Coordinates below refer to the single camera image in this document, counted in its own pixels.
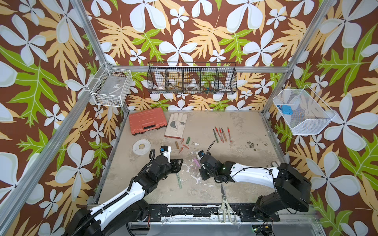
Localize beige work glove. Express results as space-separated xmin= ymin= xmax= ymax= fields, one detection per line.
xmin=164 ymin=113 xmax=188 ymax=139

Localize black wire basket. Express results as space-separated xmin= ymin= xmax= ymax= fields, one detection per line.
xmin=146 ymin=62 xmax=238 ymax=94

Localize clear red-capped pen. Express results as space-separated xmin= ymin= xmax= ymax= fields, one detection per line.
xmin=219 ymin=128 xmax=224 ymax=143

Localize light green pen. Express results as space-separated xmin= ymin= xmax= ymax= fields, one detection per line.
xmin=176 ymin=173 xmax=182 ymax=189

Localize red plastic tool case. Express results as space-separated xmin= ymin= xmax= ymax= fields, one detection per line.
xmin=129 ymin=108 xmax=168 ymax=136

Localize white wire basket left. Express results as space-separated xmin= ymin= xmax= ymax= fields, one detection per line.
xmin=88 ymin=67 xmax=133 ymax=107

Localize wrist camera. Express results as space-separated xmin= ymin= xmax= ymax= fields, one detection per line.
xmin=197 ymin=150 xmax=206 ymax=160
xmin=160 ymin=146 xmax=172 ymax=163

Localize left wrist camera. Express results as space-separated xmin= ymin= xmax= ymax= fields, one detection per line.
xmin=160 ymin=146 xmax=172 ymax=163

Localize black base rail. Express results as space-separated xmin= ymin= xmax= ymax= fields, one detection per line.
xmin=132 ymin=203 xmax=280 ymax=222

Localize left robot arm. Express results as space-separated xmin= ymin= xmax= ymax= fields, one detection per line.
xmin=64 ymin=149 xmax=184 ymax=236

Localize red gel pen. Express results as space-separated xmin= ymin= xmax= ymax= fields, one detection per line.
xmin=227 ymin=127 xmax=232 ymax=143

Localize brown gold pen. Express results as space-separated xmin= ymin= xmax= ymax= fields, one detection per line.
xmin=221 ymin=128 xmax=227 ymax=142

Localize white mesh basket right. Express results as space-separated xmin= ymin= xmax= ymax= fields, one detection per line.
xmin=273 ymin=88 xmax=336 ymax=136

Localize blue object in basket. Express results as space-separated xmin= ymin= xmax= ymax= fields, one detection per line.
xmin=280 ymin=105 xmax=293 ymax=116

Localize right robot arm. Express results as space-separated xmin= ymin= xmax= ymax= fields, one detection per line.
xmin=199 ymin=153 xmax=312 ymax=220

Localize white tape roll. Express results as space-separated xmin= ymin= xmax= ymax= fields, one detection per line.
xmin=132 ymin=139 xmax=151 ymax=156

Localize white handled scissors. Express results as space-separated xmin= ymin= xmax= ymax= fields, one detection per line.
xmin=218 ymin=184 xmax=237 ymax=224

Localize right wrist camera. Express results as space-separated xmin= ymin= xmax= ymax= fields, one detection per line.
xmin=197 ymin=150 xmax=206 ymax=160

